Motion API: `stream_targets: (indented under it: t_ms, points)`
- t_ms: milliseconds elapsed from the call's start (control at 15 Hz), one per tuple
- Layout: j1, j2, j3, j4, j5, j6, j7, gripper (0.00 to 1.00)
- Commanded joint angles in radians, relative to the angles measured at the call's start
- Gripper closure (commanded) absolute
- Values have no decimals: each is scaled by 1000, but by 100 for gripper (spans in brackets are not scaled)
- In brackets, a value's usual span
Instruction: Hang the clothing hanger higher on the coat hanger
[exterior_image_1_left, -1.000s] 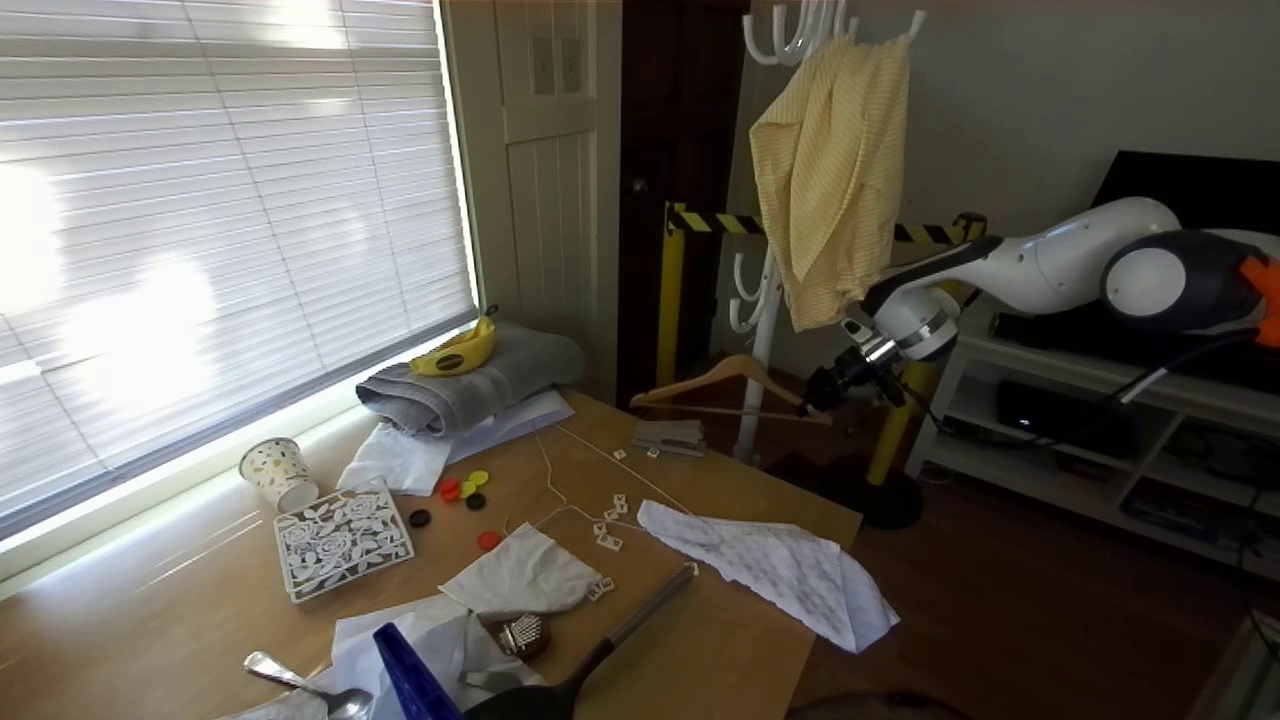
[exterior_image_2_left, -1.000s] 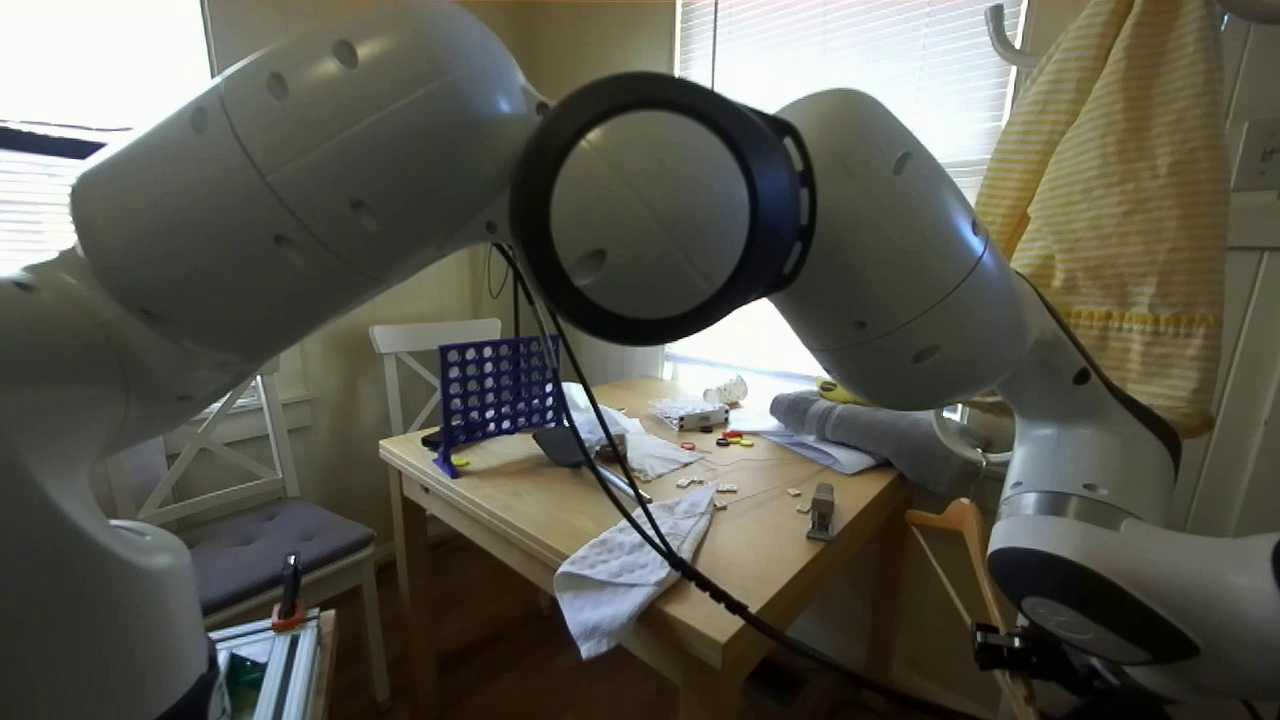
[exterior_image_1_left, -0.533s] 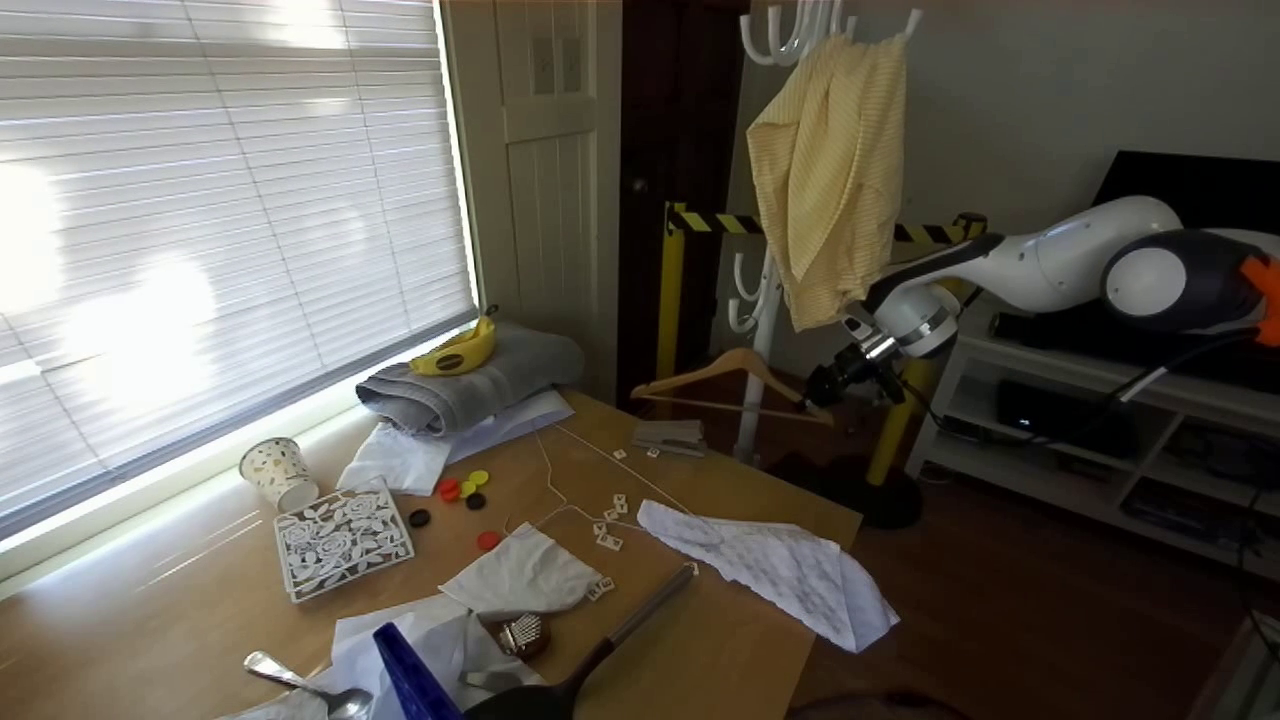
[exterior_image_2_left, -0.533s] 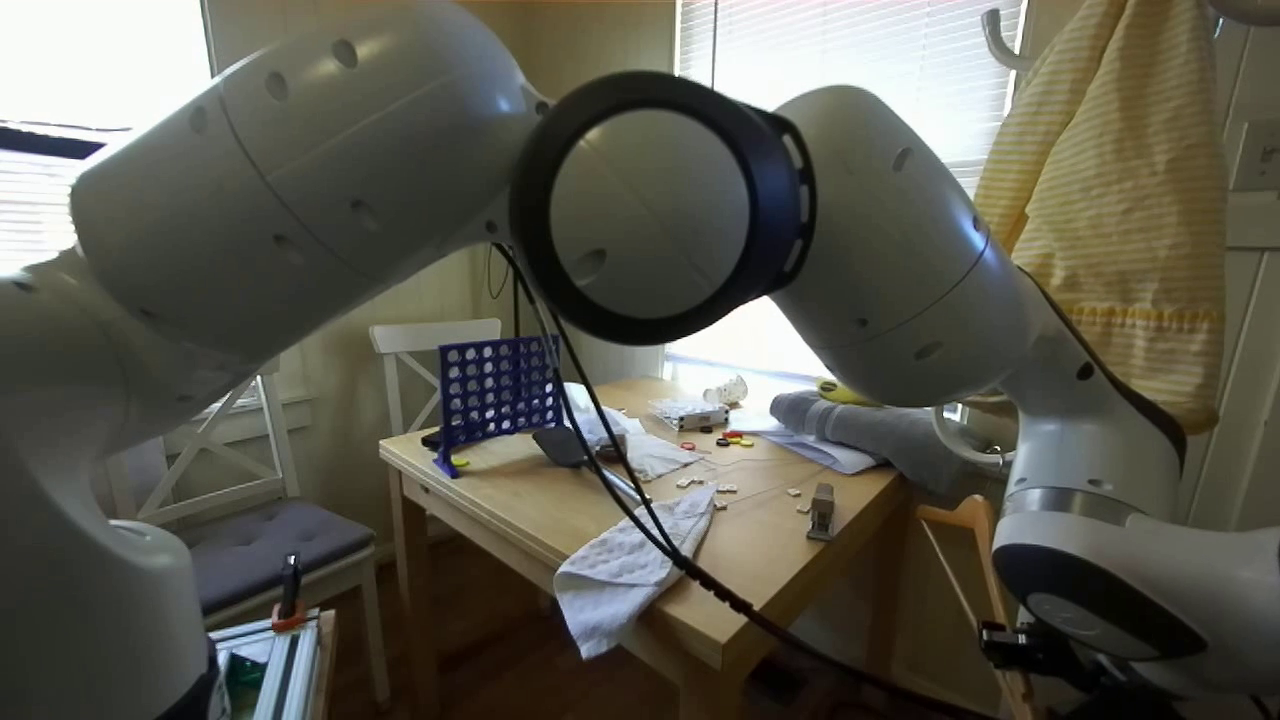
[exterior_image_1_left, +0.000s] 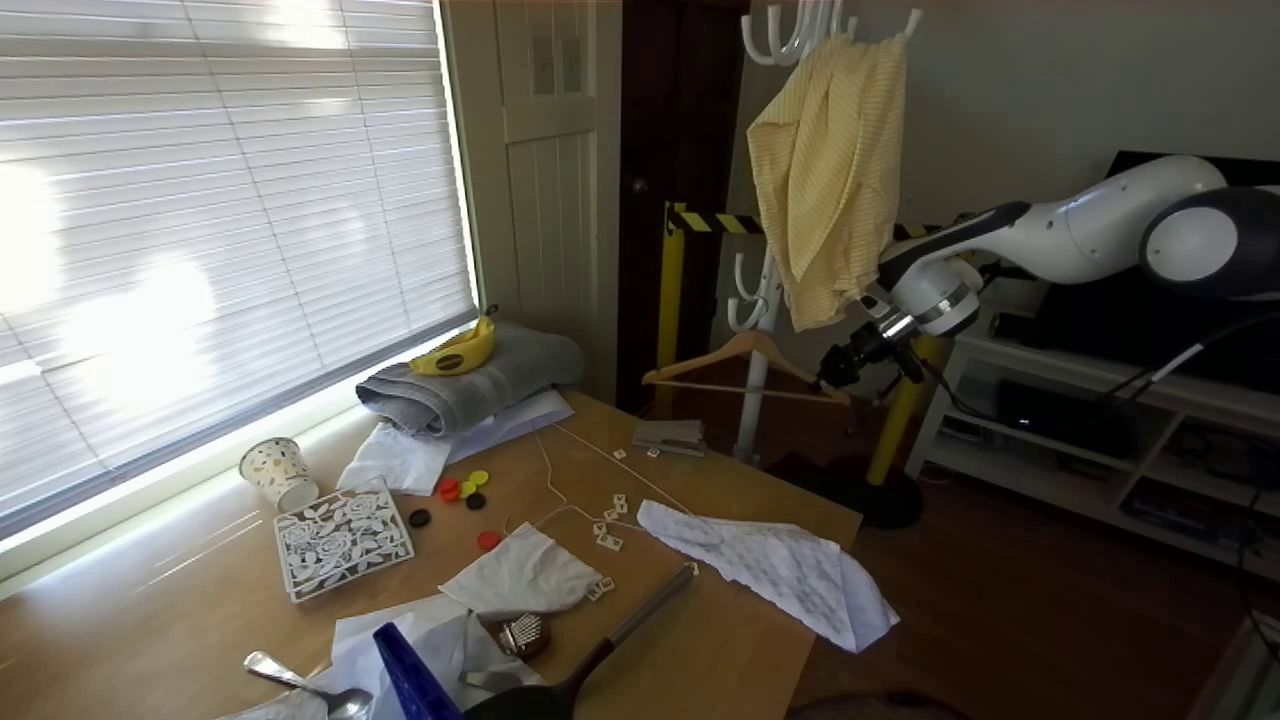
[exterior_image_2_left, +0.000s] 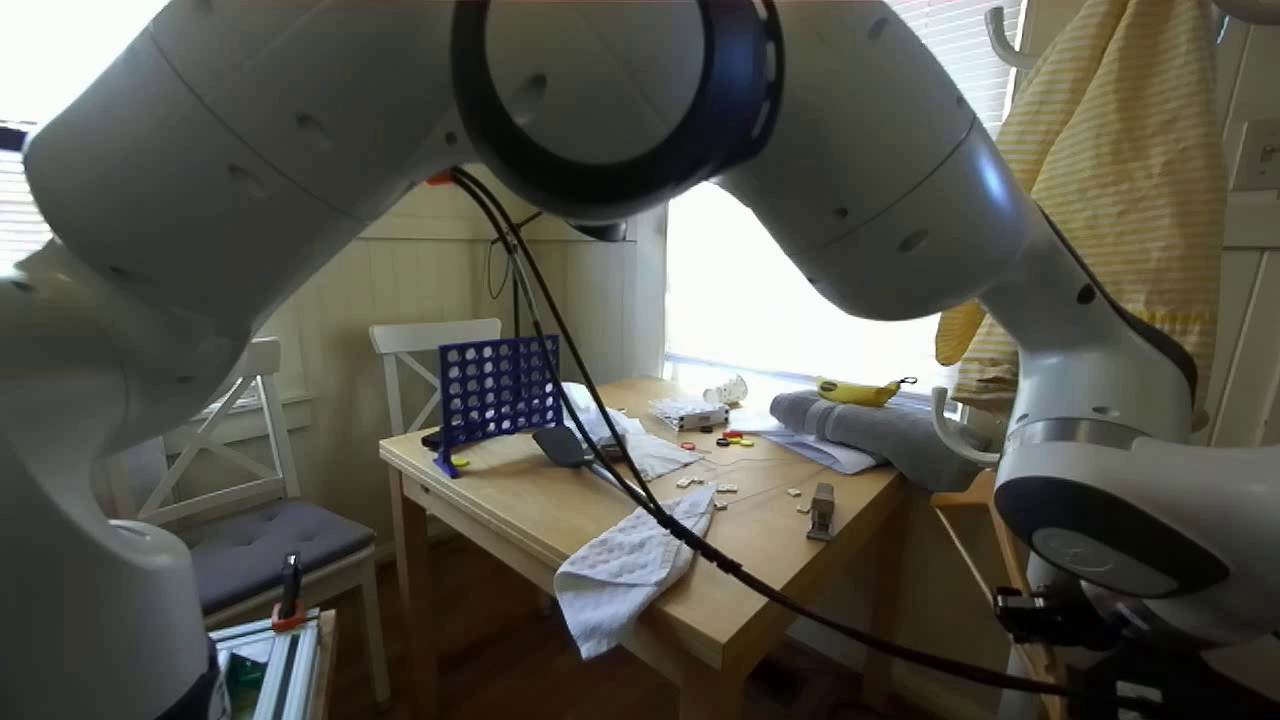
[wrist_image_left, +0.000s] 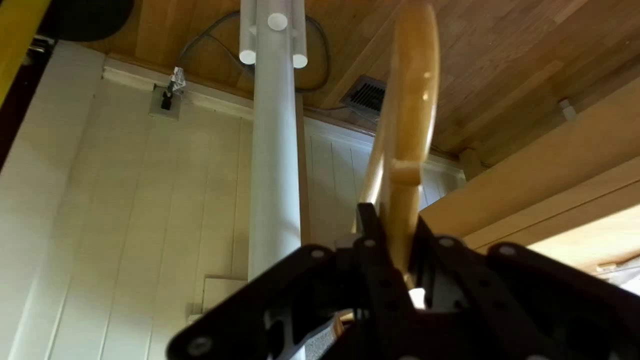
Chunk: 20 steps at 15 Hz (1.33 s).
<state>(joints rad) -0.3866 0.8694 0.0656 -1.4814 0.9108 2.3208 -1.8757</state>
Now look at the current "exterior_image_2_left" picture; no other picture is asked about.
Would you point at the blue connect four grid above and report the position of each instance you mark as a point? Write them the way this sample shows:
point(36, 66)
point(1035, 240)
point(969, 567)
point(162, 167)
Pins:
point(497, 389)

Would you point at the white wooden chair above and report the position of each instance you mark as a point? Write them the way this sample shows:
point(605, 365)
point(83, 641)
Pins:
point(225, 481)

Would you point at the yellow banana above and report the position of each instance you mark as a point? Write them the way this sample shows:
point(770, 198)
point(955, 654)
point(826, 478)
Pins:
point(862, 395)

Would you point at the white coat stand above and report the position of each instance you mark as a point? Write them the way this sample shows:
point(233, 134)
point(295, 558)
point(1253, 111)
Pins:
point(1003, 42)

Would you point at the grey folded towel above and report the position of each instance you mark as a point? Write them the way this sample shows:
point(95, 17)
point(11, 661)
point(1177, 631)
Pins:
point(897, 434)

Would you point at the yellow cloth on stand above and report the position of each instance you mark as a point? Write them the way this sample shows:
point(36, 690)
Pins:
point(1123, 145)

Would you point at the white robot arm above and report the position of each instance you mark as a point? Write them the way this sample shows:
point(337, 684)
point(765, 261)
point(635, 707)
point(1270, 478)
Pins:
point(233, 145)

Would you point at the white patterned towel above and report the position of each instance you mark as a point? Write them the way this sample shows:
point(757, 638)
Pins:
point(605, 584)

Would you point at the small grey stapler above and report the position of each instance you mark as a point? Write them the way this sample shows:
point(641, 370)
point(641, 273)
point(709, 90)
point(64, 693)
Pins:
point(821, 513)

